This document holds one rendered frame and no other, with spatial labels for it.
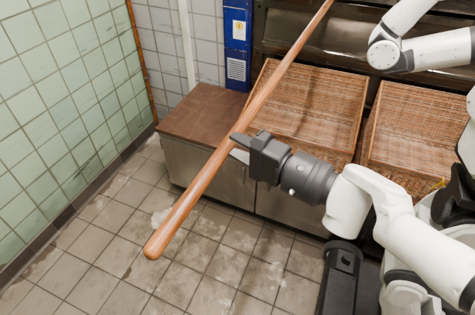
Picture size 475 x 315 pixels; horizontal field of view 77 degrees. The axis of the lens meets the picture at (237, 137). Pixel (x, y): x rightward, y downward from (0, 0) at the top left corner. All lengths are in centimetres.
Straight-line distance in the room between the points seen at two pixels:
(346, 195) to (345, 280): 113
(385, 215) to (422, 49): 53
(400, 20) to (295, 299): 138
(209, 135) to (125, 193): 85
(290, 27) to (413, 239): 135
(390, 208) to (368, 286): 122
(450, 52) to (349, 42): 79
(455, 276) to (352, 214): 17
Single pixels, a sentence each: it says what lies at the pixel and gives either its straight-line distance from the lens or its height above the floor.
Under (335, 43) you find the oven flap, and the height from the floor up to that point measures 99.
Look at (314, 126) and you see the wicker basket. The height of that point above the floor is 59.
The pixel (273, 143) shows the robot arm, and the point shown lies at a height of 125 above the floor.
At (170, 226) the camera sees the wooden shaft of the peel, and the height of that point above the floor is 120.
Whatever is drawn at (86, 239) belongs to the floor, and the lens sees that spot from 208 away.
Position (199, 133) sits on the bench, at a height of 58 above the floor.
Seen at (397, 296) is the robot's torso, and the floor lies 59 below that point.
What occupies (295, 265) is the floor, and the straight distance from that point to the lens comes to 184.
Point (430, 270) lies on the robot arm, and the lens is 47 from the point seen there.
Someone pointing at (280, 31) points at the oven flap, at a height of 100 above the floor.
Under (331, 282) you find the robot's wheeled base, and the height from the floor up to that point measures 19.
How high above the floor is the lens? 165
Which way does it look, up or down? 42 degrees down
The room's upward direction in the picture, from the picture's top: straight up
